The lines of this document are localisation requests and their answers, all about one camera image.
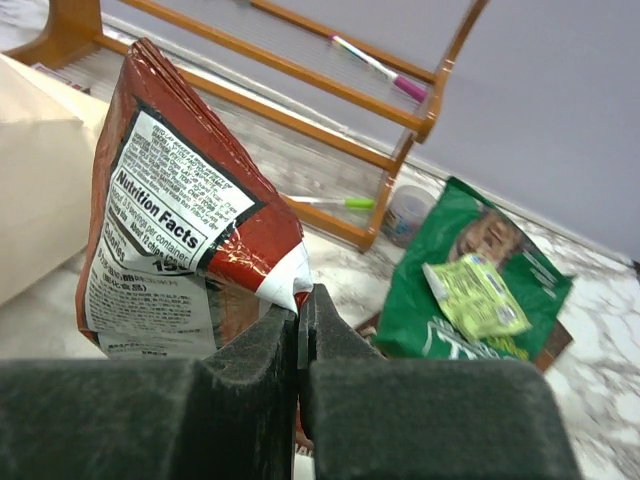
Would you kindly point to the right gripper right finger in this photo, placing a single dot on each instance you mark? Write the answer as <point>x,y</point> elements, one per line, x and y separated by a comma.
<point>373,418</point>

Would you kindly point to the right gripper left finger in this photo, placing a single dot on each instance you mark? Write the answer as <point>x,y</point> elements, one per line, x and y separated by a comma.
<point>230,416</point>

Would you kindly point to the green real chips bag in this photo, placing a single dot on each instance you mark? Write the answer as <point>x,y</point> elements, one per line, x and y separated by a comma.
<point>462,221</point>

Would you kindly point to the light green snack packet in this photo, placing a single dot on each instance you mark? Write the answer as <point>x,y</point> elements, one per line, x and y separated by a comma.
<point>475,299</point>

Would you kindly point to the orange red snack bag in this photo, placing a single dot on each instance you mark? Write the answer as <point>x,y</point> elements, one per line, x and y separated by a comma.
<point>189,243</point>

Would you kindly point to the brown kettle chips bag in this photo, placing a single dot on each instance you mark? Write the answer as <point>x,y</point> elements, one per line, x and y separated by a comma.
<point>558,340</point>

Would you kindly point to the beige paper bag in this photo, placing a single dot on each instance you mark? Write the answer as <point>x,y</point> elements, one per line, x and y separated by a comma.
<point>49,133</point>

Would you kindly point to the small grey plastic cup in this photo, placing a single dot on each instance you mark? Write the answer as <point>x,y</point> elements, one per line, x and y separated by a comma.
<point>405,213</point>

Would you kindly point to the green capped white marker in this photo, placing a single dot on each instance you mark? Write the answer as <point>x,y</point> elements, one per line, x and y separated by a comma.
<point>350,203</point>

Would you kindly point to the pink capped white marker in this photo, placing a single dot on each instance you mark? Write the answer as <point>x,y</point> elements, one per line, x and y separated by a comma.
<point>402,83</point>

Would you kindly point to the small red white box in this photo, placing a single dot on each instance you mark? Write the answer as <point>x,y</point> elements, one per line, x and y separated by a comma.
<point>55,75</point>

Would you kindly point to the wooden three-tier shelf rack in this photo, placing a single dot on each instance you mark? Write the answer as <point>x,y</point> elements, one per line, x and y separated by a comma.
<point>318,120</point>

